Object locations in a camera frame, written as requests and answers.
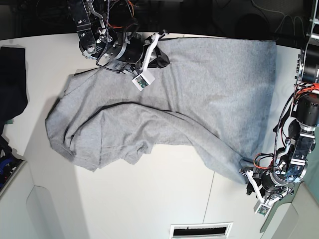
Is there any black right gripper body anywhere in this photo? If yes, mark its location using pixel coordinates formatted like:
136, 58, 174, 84
112, 34, 155, 73

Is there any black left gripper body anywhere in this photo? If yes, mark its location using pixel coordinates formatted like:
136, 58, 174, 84
252, 168, 294, 202

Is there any grey t-shirt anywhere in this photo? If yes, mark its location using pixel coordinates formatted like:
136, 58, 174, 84
45, 38, 276, 184

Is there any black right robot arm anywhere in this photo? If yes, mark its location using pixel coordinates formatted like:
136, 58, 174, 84
67, 0, 155, 75

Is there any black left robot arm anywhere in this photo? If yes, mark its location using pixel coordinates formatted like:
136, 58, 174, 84
242, 0, 319, 206

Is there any white vent grille slot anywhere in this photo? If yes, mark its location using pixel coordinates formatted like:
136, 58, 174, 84
169, 222, 233, 239

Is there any dark navy cloth pile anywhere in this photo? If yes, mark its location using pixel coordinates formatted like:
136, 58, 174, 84
0, 46, 28, 132

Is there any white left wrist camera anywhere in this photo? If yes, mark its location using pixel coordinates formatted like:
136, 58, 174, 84
254, 201, 272, 217

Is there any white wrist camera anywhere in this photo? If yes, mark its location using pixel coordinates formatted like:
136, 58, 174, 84
132, 70, 155, 91
254, 201, 272, 217

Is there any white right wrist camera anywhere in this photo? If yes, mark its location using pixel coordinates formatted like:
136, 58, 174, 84
132, 70, 155, 91

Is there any white cables upper right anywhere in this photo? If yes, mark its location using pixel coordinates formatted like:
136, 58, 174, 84
249, 0, 315, 40

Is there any blue cables left edge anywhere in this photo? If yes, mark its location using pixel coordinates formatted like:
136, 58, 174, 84
0, 146, 16, 190

